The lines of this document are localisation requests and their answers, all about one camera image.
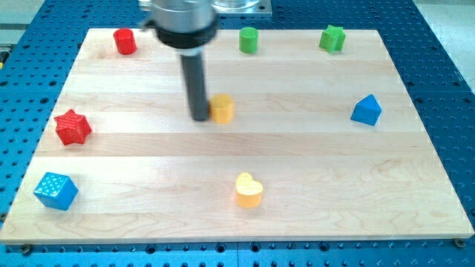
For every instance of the green star block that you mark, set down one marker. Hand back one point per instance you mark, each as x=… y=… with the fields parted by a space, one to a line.
x=332 y=39

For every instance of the red star block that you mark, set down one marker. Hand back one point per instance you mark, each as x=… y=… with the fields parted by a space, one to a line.
x=72 y=128

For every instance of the yellow cylinder block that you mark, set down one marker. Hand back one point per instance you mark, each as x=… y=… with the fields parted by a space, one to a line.
x=221 y=108

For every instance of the yellow heart block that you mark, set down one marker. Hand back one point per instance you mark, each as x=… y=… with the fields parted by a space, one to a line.
x=249 y=191

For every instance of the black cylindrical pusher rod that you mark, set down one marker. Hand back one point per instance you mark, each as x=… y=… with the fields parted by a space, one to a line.
x=193 y=72

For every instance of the light wooden board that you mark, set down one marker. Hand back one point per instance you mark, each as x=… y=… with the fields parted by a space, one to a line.
x=148 y=173

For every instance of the green cylinder block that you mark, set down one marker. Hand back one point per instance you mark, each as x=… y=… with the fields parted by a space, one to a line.
x=248 y=40

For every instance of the blue triangle block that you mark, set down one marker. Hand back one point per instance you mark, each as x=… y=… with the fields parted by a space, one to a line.
x=367 y=111

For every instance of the red cylinder block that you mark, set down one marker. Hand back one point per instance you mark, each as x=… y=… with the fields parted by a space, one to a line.
x=125 y=41

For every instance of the blue cube block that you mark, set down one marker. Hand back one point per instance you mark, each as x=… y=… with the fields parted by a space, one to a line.
x=56 y=191

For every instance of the blue perforated table plate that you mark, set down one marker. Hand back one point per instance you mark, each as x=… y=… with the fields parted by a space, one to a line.
x=427 y=51

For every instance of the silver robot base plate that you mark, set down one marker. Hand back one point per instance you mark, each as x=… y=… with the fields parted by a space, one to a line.
x=245 y=8

